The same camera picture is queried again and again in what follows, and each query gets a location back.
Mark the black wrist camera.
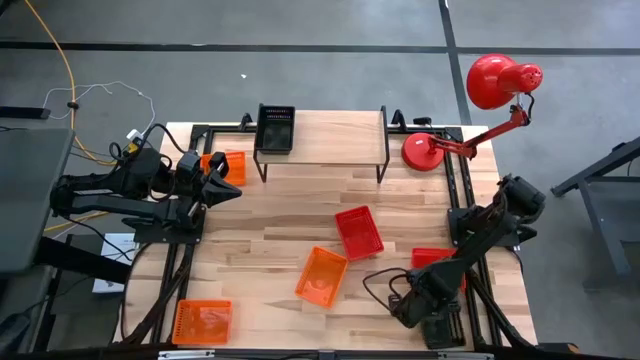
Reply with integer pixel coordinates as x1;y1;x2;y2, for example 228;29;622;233
207;151;232;177
391;291;416;316

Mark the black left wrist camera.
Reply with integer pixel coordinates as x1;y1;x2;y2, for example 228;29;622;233
207;151;232;177

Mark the dark gray desk frame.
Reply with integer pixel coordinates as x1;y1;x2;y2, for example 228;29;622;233
549;134;640;291

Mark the white paper sheet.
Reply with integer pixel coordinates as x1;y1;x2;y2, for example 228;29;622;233
92;232;139;295

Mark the red plastic basket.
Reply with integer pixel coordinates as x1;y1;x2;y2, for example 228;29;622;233
333;204;385;263
410;246;469;294

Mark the wooden shelf with black frame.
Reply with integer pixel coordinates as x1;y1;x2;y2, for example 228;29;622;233
251;104;392;185

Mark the black plastic basket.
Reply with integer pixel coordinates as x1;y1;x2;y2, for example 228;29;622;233
253;103;296;155

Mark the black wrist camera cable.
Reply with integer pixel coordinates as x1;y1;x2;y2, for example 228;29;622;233
362;267;409;314

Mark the black table rail frame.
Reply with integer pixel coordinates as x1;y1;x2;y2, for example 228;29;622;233
114;122;534;351

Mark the red desk lamp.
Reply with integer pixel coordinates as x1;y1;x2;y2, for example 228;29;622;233
400;53;545;173

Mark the white floor cable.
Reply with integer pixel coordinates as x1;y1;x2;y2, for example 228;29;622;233
42;80;157;139

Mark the orange plastic basket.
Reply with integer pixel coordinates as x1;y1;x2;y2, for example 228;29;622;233
171;298;234;346
199;150;248;187
293;245;350;310

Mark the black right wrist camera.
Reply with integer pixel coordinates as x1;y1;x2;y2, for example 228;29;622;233
391;291;416;316

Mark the yellow floor cable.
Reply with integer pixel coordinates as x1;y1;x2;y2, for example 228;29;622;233
22;0;119;234

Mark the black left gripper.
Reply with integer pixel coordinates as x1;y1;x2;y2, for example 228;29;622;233
172;149;244;230

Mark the dark gray side table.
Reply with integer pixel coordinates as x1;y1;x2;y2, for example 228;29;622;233
0;127;76;274

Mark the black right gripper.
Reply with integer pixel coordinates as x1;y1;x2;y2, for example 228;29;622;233
393;262;459;329

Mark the black power strip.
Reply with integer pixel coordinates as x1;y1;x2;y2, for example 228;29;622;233
0;105;51;120

